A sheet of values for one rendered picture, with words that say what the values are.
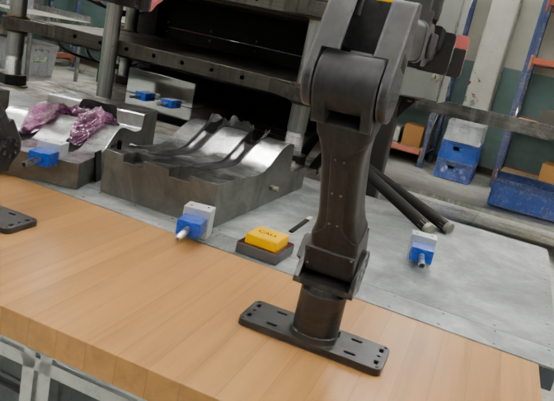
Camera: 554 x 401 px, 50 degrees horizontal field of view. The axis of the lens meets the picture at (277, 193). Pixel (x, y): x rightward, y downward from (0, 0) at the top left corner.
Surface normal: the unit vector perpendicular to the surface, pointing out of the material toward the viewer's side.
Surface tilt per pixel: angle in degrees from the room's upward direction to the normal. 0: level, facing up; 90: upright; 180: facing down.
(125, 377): 90
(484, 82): 90
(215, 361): 0
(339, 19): 64
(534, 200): 93
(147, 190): 90
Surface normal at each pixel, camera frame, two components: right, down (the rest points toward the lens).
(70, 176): -0.11, 0.24
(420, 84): -0.39, 0.17
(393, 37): -0.23, -0.26
